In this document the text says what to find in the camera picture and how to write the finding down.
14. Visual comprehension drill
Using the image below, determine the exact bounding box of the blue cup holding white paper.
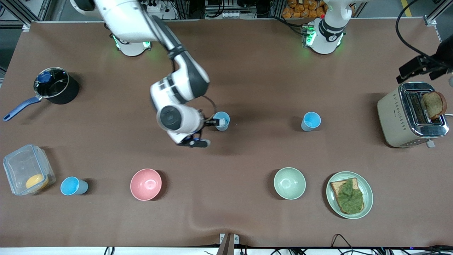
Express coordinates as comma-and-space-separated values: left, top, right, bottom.
212, 112, 230, 132

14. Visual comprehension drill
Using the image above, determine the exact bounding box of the brown toast slice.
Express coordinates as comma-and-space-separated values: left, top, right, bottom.
422, 91, 447, 120

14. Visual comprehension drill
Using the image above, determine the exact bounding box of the brown table cover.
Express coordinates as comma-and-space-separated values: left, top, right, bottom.
0, 19, 453, 248

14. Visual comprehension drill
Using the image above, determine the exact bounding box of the beige chrome toaster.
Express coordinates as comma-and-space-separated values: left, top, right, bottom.
377, 82, 450, 148

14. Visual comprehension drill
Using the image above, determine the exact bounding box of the pink bowl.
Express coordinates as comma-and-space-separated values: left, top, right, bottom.
130, 169, 162, 201

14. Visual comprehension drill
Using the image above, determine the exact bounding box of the pale green bowl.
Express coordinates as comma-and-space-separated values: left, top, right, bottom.
274, 167, 306, 200

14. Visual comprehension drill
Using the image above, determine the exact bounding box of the large white power strip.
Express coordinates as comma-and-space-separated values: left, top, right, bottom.
143, 0, 177, 20

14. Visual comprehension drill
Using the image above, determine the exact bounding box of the bag of orange buns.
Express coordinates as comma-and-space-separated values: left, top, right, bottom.
282, 0, 328, 19

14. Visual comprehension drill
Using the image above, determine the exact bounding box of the pale green plate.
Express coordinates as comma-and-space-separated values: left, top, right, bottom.
326, 171, 374, 220

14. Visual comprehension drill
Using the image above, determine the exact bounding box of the bread slice under lettuce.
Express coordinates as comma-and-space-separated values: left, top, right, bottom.
330, 178, 365, 215

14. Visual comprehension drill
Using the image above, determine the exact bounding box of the glass lid blue knob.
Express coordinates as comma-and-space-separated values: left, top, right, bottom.
34, 67, 69, 98

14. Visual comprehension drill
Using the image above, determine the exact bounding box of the green lettuce leaf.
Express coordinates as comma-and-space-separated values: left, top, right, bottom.
336, 178, 364, 214

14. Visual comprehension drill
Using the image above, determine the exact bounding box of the yellow food piece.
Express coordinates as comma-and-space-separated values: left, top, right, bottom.
25, 174, 49, 192

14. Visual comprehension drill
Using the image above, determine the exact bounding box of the clear plastic container blue seal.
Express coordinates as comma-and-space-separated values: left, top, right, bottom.
3, 144, 56, 196

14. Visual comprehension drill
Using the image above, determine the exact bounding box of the metal clamp bracket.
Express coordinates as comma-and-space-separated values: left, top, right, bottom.
219, 233, 240, 255

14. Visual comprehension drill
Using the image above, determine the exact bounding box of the black saucepan blue handle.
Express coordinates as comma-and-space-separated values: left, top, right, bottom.
3, 67, 80, 122

